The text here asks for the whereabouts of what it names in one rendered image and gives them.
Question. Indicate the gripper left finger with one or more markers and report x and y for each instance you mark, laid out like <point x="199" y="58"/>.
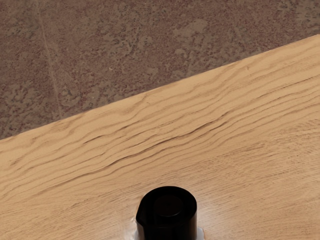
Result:
<point x="133" y="235"/>

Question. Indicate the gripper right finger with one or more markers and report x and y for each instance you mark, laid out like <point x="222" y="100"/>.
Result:
<point x="200" y="234"/>

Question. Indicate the black cylindrical cup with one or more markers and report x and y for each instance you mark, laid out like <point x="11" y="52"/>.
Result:
<point x="167" y="215"/>

